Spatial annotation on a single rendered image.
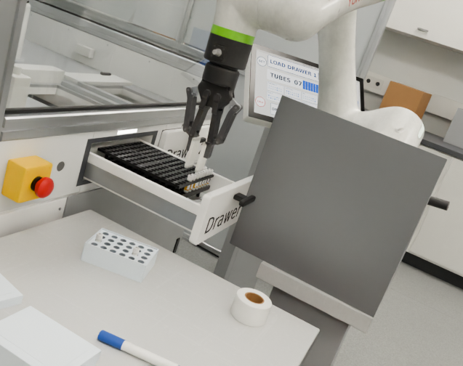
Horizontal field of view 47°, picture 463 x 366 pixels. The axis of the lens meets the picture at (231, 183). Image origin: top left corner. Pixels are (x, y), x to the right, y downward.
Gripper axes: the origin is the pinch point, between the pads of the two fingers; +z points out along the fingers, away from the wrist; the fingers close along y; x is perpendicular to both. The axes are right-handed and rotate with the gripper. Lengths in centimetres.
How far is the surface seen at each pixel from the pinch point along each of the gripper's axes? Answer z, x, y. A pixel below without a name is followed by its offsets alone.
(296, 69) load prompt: -19, 97, -13
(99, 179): 10.7, -10.5, -16.3
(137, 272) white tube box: 18.5, -24.9, 5.9
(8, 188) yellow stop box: 9.8, -34.2, -18.9
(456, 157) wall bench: 12, 285, 60
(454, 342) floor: 99, 198, 95
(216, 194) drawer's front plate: 3.7, -9.3, 10.5
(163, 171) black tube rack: 6.1, -1.7, -6.1
